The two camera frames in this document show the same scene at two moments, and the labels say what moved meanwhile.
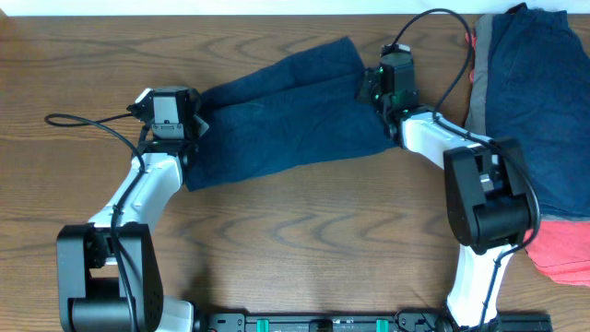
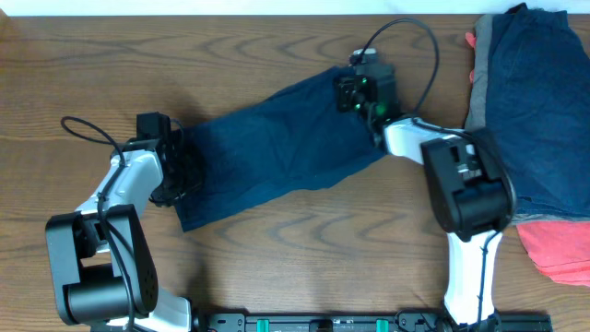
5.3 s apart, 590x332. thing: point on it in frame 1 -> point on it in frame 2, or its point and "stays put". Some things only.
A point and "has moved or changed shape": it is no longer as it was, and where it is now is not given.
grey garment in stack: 476,116 stays put
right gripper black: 364,93 -> 346,92
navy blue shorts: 299,110 has moved or changed shape
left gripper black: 199,125 -> 159,198
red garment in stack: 560,248 stays put
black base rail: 358,321 stays put
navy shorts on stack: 538,98 stays put
